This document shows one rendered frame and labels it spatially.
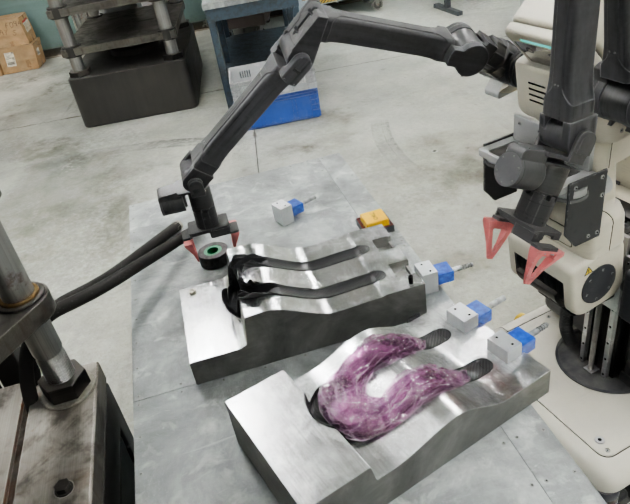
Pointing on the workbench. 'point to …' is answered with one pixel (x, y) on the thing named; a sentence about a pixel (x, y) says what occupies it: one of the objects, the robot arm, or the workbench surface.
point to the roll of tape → (213, 255)
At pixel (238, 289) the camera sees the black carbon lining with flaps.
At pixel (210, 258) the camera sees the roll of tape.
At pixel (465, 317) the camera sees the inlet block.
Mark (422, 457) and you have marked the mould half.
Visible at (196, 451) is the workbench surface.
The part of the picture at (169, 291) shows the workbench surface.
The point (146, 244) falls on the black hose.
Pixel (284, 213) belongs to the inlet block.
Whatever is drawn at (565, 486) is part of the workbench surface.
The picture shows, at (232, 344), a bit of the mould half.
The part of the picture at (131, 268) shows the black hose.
